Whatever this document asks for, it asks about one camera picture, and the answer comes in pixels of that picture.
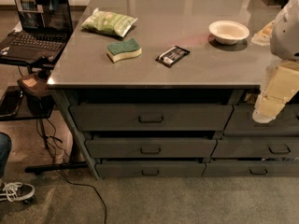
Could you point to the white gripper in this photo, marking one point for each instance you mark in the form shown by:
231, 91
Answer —
286, 36

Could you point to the grey drawer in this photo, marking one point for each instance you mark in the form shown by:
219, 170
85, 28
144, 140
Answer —
118, 169
150, 147
251, 168
241, 123
261, 147
125, 117

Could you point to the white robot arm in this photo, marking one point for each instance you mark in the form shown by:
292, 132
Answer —
284, 41

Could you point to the white bowl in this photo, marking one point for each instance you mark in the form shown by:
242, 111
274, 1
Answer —
228, 32

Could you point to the black snack bar wrapper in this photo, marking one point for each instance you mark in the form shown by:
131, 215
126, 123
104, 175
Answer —
171, 56

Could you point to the green yellow sponge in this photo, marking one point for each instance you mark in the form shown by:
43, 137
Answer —
123, 50

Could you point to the green chip bag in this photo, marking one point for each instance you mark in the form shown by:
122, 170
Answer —
108, 23

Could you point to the black device with sticker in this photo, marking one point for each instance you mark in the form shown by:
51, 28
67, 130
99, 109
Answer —
39, 99

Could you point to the black laptop stand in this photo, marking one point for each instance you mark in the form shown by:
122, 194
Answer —
24, 112

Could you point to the black laptop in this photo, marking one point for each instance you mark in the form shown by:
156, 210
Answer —
46, 27

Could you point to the black tablet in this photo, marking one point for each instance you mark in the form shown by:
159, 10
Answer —
10, 103

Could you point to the blue jeans leg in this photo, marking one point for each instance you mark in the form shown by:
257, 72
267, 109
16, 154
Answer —
5, 148

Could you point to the black white sneaker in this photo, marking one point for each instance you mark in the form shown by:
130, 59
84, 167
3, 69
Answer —
17, 192

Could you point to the grey metal cabinet frame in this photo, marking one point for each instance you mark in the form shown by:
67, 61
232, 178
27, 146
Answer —
66, 98

